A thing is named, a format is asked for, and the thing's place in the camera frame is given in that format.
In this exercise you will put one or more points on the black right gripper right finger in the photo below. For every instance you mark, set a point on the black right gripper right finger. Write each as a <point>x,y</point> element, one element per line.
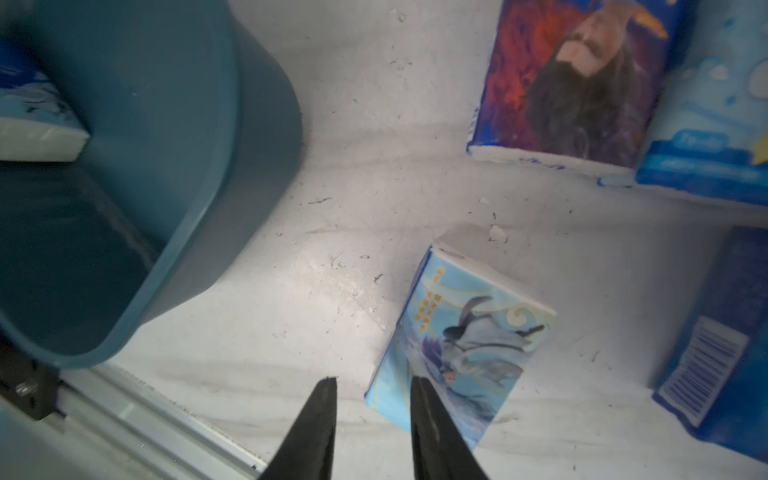
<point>439,451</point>

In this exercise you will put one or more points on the blue tissue pack front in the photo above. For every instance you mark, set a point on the blue tissue pack front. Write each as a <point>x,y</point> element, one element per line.
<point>37,124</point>

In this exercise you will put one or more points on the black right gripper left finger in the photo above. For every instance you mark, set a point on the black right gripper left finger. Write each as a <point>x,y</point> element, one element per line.
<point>307,451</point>

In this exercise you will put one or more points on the blue Tempo pack third row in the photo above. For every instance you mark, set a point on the blue Tempo pack third row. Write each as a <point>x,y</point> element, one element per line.
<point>715,382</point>

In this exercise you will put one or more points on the blue red pack second row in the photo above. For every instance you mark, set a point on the blue red pack second row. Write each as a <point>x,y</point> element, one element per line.
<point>572,85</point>

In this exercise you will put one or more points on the teal storage tray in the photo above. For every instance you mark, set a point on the teal storage tray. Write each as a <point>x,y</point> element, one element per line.
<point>196,133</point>

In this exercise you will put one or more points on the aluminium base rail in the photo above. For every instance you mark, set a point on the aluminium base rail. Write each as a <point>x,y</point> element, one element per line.
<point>102,423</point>

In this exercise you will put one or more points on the light blue figure tissue pack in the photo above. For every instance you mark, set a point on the light blue figure tissue pack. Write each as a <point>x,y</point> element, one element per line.
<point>470,331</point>

